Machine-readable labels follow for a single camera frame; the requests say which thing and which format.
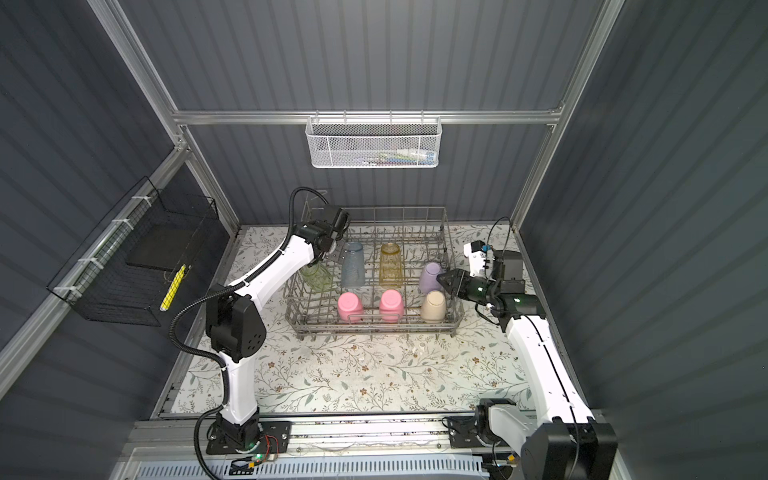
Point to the green transparent cup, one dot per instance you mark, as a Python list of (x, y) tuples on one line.
[(317, 277)]

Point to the pink plastic cup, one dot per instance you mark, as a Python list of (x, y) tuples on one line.
[(391, 306), (350, 308)]

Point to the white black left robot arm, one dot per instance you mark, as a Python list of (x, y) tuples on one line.
[(234, 325)]

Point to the black wire wall basket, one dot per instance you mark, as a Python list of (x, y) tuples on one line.
[(124, 274)]

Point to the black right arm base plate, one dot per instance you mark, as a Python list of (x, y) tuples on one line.
[(469, 432)]

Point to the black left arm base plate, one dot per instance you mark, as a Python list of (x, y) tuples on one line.
[(256, 437)]

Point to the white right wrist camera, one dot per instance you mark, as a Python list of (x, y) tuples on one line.
[(479, 255)]

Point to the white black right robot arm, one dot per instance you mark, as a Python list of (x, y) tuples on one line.
[(564, 440)]

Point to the lilac plastic cup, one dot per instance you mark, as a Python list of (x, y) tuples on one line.
[(428, 281)]

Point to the blue transparent cup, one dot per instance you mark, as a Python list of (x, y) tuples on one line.
[(353, 265)]

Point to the yellow transparent cup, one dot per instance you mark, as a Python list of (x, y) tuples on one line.
[(391, 265)]

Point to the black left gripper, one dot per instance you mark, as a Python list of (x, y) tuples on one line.
[(335, 234)]

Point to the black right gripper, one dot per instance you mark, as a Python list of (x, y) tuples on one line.
[(468, 287)]

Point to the beige plastic cup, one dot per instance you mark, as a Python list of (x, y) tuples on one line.
[(434, 307)]

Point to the white mesh wall basket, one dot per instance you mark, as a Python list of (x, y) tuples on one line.
[(336, 144)]

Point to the white slotted cable duct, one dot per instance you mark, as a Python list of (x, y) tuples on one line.
[(359, 467)]

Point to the grey wire dish rack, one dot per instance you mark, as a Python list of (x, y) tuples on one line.
[(375, 281)]

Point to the items in white basket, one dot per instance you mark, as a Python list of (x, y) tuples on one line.
[(401, 157)]

